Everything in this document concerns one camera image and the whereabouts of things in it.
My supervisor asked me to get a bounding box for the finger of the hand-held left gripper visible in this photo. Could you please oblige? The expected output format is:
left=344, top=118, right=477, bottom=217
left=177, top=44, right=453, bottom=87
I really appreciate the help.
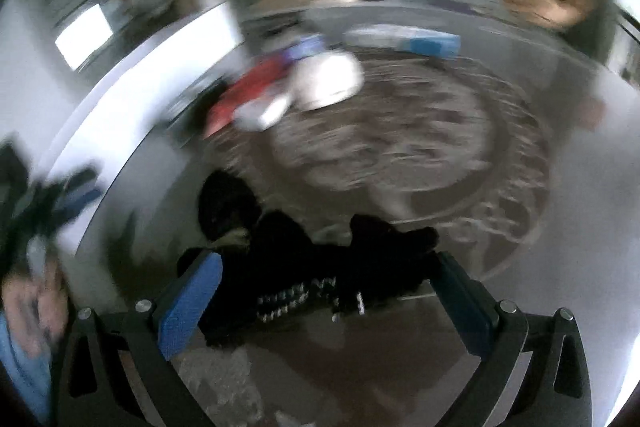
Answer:
left=50, top=166, right=104, bottom=221

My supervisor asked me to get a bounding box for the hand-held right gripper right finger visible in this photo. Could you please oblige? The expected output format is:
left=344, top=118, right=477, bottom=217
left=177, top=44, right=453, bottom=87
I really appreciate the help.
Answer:
left=432, top=251, right=594, bottom=427

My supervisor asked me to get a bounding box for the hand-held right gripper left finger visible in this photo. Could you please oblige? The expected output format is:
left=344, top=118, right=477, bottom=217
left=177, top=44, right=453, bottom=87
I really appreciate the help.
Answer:
left=50, top=251, right=226, bottom=427

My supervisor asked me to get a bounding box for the black cloth with white print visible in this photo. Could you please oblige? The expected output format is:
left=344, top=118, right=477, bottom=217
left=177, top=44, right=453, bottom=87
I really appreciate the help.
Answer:
left=176, top=169, right=442, bottom=349

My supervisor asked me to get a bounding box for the red packet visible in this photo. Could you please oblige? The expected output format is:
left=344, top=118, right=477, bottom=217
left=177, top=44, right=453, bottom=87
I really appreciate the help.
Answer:
left=204, top=57, right=294, bottom=138

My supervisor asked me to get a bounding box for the white sunscreen bottle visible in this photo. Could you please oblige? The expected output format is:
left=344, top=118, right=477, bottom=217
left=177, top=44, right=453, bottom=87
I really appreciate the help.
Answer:
left=291, top=51, right=364, bottom=111

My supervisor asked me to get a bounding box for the person's left forearm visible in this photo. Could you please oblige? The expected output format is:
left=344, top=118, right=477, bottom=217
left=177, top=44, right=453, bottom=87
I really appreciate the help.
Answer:
left=0, top=312, right=52, bottom=424

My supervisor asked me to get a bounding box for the round patterned desktop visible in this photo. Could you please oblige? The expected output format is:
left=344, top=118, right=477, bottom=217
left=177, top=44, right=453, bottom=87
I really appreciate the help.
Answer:
left=50, top=0, right=640, bottom=427

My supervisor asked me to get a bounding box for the person's left hand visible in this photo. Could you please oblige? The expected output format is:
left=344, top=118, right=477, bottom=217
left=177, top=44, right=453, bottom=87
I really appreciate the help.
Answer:
left=1, top=256, right=72, bottom=359

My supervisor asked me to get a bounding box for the white partition counter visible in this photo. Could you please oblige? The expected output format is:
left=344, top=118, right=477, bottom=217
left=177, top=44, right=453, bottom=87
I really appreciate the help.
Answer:
left=55, top=3, right=242, bottom=168

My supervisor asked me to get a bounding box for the window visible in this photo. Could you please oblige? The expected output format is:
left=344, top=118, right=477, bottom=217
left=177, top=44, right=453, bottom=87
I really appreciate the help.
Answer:
left=54, top=3, right=114, bottom=72

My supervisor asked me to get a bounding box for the blue and white toothpaste box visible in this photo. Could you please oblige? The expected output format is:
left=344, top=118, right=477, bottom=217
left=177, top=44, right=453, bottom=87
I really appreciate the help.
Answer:
left=344, top=23, right=462, bottom=58

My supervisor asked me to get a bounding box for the purple toy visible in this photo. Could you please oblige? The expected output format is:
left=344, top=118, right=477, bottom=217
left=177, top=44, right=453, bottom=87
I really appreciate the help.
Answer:
left=281, top=33, right=327, bottom=64

